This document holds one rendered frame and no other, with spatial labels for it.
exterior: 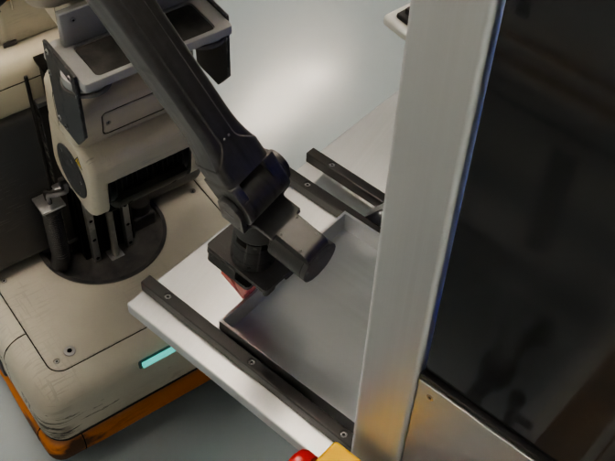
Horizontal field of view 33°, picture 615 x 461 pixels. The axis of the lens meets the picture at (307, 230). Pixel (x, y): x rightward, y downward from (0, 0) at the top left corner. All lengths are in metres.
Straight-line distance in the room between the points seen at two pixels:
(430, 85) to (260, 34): 2.52
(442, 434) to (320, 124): 2.00
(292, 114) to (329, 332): 1.63
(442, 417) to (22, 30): 1.21
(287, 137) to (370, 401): 1.89
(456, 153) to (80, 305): 1.52
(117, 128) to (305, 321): 0.54
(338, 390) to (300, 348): 0.08
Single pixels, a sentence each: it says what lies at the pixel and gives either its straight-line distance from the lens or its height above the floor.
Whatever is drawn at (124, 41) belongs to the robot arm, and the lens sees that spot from 1.04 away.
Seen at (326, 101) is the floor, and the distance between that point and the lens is 3.00.
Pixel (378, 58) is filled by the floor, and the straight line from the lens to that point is 3.16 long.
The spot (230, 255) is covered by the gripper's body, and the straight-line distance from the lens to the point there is 1.29.
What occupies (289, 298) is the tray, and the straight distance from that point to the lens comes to 1.41.
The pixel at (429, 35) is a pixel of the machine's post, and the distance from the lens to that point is 0.70.
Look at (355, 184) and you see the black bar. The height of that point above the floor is 0.90.
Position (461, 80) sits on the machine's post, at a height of 1.56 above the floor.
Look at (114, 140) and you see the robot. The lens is 1.74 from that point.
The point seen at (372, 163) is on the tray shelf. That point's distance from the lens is 1.59.
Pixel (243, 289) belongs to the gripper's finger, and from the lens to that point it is 1.30.
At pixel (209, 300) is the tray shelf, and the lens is 1.41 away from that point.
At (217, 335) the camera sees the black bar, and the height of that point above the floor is 0.90.
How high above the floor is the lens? 2.01
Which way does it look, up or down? 49 degrees down
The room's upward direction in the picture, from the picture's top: 3 degrees clockwise
